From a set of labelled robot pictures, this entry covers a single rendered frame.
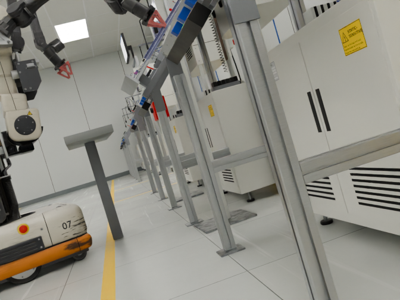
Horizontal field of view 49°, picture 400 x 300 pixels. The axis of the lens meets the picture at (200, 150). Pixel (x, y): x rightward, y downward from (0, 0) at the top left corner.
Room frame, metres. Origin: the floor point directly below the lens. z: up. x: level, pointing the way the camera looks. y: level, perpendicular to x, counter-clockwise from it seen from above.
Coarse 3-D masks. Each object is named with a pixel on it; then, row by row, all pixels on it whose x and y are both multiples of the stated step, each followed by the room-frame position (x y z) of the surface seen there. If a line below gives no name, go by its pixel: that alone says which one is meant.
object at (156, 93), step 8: (224, 80) 2.49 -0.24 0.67; (232, 80) 2.50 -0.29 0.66; (240, 80) 2.67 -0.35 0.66; (216, 88) 2.48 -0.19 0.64; (152, 96) 2.21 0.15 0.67; (160, 96) 2.22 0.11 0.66; (160, 104) 2.22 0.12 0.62; (144, 120) 2.98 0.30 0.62; (216, 152) 2.26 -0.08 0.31; (224, 152) 2.28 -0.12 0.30; (168, 160) 2.96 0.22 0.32; (184, 160) 2.98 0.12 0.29; (192, 160) 2.24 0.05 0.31; (184, 168) 2.23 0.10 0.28; (168, 208) 2.98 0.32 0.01; (192, 224) 2.20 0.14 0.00
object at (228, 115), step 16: (208, 96) 2.39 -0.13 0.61; (224, 96) 2.33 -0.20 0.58; (240, 96) 2.34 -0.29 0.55; (208, 112) 2.48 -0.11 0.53; (224, 112) 2.32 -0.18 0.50; (240, 112) 2.34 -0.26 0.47; (208, 128) 2.59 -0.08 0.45; (224, 128) 2.32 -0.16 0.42; (240, 128) 2.33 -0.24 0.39; (256, 128) 2.35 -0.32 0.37; (224, 144) 2.34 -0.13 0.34; (240, 144) 2.33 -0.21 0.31; (256, 144) 2.34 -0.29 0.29; (256, 160) 2.34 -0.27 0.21; (224, 176) 2.55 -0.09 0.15; (240, 176) 2.32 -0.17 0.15; (256, 176) 2.33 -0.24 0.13; (272, 176) 2.35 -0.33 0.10; (224, 192) 2.93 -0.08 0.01; (240, 192) 2.32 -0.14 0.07
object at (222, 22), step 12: (264, 0) 2.40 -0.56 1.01; (276, 0) 2.41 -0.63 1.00; (216, 12) 2.91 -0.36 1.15; (264, 12) 2.62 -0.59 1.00; (276, 12) 2.71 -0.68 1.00; (228, 24) 2.76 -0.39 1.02; (264, 24) 2.96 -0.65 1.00; (216, 36) 3.06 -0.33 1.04; (228, 36) 2.99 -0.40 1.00; (228, 60) 3.03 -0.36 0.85
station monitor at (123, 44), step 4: (120, 36) 7.17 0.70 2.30; (120, 40) 7.37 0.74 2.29; (124, 40) 7.01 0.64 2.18; (120, 44) 7.56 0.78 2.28; (124, 44) 7.01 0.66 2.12; (124, 48) 7.08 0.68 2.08; (128, 48) 7.28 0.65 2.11; (124, 52) 7.28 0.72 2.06; (128, 52) 7.01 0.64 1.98; (132, 52) 7.30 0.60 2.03; (124, 56) 7.46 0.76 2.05; (128, 56) 7.01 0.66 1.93; (132, 56) 7.31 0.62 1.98; (128, 60) 7.30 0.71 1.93
